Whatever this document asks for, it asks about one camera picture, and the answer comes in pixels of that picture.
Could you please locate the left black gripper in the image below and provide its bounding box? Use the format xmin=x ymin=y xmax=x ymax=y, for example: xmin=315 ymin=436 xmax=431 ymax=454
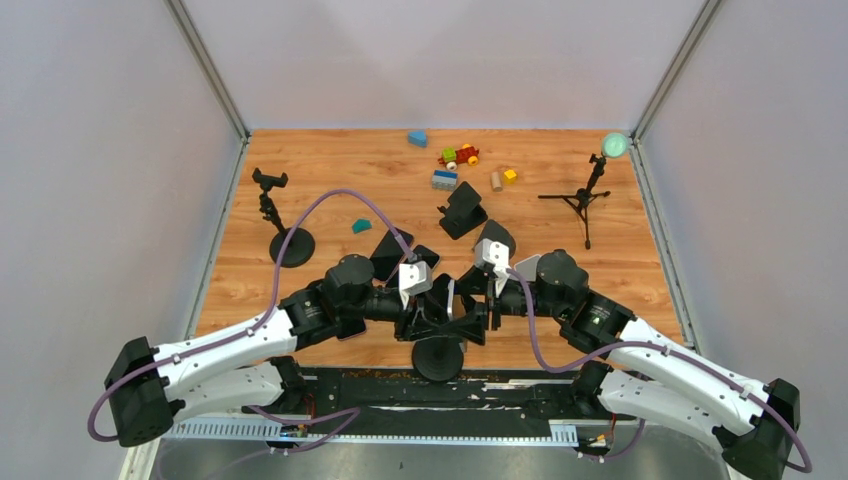
xmin=340 ymin=286 xmax=450 ymax=342

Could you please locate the tall black round-base stand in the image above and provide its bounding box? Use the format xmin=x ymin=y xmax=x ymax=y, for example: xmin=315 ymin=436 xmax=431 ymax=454
xmin=410 ymin=274 xmax=488 ymax=384

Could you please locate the pink phone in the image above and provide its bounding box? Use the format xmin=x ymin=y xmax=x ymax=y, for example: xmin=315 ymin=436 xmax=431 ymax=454
xmin=369 ymin=230 xmax=405 ymax=282

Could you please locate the black round-base clamp stand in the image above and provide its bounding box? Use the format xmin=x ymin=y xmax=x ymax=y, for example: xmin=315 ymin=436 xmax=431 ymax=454
xmin=251 ymin=167 xmax=317 ymax=270

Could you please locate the purple phone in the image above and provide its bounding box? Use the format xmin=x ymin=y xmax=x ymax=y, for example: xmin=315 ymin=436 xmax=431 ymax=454
xmin=336 ymin=318 xmax=366 ymax=340

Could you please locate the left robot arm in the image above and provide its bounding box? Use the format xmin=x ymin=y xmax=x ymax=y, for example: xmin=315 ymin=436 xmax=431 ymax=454
xmin=96 ymin=254 xmax=491 ymax=447

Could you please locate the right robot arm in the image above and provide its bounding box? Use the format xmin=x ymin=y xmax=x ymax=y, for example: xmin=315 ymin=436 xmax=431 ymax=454
xmin=447 ymin=241 xmax=812 ymax=479

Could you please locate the white phone stand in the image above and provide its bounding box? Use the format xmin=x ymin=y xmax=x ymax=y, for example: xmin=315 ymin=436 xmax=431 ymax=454
xmin=510 ymin=254 xmax=542 ymax=284

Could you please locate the grey round phone stand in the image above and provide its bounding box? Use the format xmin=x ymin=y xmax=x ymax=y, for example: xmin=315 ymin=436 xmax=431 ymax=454
xmin=474 ymin=219 xmax=517 ymax=258

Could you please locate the black folding phone stand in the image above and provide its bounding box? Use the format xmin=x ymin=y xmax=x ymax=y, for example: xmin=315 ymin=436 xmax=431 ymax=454
xmin=437 ymin=181 xmax=489 ymax=240

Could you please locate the wooden cylinder block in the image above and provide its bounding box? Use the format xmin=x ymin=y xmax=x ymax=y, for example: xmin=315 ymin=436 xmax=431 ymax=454
xmin=490 ymin=171 xmax=503 ymax=192

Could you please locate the blue white block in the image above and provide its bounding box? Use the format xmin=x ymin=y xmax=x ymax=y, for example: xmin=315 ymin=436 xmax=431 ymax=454
xmin=431 ymin=170 xmax=459 ymax=192

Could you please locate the yellow small block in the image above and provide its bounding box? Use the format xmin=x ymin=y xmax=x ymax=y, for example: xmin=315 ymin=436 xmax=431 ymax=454
xmin=503 ymin=169 xmax=518 ymax=185

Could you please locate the teal small block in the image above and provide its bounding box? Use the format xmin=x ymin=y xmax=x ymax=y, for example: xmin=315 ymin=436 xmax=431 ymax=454
xmin=351 ymin=218 xmax=373 ymax=234

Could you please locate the black mini tripod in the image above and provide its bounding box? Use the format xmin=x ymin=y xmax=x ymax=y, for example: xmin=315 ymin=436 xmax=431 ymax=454
xmin=537 ymin=154 xmax=611 ymax=250

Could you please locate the blue triangular block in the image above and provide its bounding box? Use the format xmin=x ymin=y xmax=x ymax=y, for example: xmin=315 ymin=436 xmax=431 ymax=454
xmin=407 ymin=130 xmax=429 ymax=148

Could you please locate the green ball on tripod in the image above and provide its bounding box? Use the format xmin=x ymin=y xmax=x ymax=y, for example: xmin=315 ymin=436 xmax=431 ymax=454
xmin=601 ymin=132 xmax=631 ymax=159

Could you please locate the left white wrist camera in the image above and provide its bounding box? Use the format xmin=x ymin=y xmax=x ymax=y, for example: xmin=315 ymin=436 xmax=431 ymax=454
xmin=397 ymin=260 xmax=433 ymax=301

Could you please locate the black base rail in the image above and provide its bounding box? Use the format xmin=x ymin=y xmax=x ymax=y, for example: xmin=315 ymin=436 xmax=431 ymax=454
xmin=165 ymin=367 xmax=634 ymax=447

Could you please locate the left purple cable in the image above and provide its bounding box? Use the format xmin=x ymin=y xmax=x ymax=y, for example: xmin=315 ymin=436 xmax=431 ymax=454
xmin=87 ymin=189 xmax=419 ymax=444

